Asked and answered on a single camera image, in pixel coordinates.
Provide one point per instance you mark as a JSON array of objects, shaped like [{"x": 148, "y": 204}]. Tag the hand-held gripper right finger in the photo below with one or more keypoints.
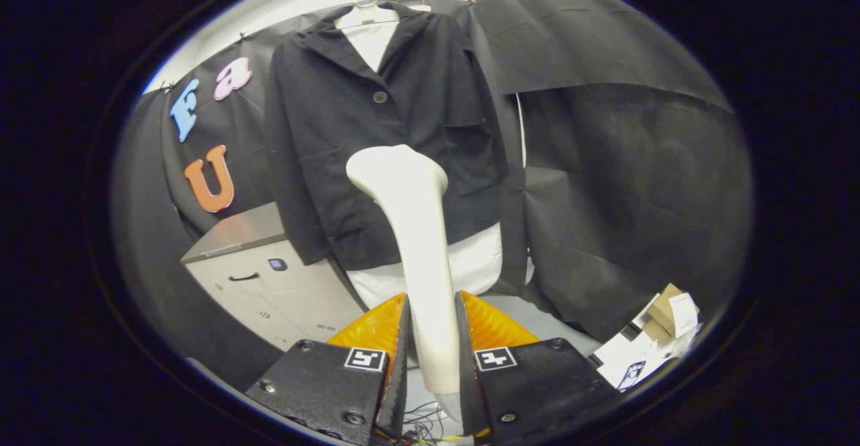
[{"x": 468, "y": 399}]

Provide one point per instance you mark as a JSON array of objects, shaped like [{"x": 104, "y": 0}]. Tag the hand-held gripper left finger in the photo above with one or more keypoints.
[{"x": 398, "y": 399}]

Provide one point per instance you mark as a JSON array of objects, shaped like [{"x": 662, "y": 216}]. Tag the white garment steamer head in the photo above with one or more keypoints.
[{"x": 416, "y": 231}]

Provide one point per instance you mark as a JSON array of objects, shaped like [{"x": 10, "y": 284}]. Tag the black jacket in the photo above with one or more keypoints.
[{"x": 336, "y": 130}]

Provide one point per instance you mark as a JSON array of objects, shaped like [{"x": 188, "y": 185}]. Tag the grey filing cabinet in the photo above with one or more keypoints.
[{"x": 289, "y": 298}]

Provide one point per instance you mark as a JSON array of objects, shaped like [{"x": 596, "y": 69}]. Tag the white flat carton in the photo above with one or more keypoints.
[{"x": 628, "y": 355}]

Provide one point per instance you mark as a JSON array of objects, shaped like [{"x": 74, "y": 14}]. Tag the black backdrop cloth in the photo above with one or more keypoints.
[{"x": 638, "y": 184}]

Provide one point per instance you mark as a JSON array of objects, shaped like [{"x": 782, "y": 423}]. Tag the white plastic hanger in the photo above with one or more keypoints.
[{"x": 366, "y": 16}]

